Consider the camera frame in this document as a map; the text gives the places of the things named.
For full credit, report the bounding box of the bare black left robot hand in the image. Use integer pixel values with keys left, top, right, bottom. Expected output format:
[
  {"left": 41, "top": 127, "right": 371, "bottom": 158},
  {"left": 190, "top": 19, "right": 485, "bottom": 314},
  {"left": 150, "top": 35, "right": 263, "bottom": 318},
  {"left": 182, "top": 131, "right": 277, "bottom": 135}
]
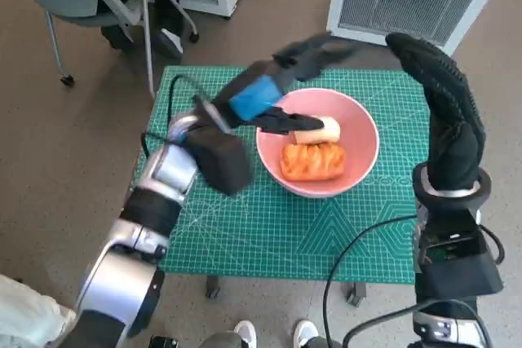
[{"left": 211, "top": 33, "right": 356, "bottom": 137}]

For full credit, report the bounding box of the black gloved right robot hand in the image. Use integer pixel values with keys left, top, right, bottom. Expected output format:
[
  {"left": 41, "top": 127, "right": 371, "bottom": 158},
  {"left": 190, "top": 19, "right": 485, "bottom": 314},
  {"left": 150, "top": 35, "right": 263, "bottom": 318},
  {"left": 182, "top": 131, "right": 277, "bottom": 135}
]
[{"left": 385, "top": 32, "right": 486, "bottom": 194}]

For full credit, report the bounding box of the round toy bread bun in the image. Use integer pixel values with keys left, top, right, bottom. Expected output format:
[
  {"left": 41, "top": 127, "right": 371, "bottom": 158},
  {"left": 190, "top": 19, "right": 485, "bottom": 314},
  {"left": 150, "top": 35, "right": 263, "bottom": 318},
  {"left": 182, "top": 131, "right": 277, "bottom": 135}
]
[{"left": 293, "top": 117, "right": 342, "bottom": 145}]

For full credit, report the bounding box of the long orange toy bread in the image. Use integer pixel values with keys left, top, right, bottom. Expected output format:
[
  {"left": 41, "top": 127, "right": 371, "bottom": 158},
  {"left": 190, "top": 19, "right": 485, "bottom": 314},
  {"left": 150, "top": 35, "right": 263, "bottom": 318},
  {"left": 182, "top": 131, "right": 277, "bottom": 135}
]
[{"left": 280, "top": 142, "right": 347, "bottom": 182}]

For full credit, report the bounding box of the pink bowl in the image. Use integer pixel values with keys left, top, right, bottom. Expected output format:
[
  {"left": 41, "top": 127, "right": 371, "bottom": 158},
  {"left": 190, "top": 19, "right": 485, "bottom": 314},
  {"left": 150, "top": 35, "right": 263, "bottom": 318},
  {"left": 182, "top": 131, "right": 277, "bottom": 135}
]
[{"left": 255, "top": 87, "right": 380, "bottom": 198}]

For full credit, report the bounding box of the green cutting mat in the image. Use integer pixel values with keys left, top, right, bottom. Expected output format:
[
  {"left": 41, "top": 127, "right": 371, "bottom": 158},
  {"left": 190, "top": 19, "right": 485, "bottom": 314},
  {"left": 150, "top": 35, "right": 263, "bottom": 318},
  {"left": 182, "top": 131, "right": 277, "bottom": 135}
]
[{"left": 140, "top": 64, "right": 431, "bottom": 286}]

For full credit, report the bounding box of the person in light clothing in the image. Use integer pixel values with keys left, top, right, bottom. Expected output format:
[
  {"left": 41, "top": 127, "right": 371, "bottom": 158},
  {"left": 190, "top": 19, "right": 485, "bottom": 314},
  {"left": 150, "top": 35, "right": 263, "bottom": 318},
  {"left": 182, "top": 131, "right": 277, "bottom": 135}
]
[{"left": 0, "top": 274, "right": 78, "bottom": 348}]

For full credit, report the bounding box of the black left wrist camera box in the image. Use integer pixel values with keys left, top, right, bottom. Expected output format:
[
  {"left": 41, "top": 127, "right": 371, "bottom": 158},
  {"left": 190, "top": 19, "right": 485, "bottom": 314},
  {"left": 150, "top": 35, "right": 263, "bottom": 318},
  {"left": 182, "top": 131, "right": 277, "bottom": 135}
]
[{"left": 189, "top": 123, "right": 252, "bottom": 196}]

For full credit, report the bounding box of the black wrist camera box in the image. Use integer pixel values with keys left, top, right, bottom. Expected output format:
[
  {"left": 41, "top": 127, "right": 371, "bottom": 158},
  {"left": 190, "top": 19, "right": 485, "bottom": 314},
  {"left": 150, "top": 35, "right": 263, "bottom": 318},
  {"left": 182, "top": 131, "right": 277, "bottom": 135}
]
[
  {"left": 418, "top": 207, "right": 505, "bottom": 298},
  {"left": 189, "top": 123, "right": 252, "bottom": 196}
]

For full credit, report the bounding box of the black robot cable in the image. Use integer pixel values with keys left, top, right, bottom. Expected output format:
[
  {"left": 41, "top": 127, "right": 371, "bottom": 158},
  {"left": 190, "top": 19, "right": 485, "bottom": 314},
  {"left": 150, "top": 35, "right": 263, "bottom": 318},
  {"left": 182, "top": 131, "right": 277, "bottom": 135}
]
[
  {"left": 321, "top": 215, "right": 419, "bottom": 348},
  {"left": 342, "top": 297, "right": 490, "bottom": 348},
  {"left": 476, "top": 223, "right": 507, "bottom": 266},
  {"left": 140, "top": 73, "right": 213, "bottom": 153}
]

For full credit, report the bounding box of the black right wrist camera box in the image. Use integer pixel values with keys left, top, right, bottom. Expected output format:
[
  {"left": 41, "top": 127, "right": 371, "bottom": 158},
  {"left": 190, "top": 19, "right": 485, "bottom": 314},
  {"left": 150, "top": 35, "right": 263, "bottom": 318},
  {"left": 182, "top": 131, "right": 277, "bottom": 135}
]
[{"left": 418, "top": 207, "right": 505, "bottom": 298}]

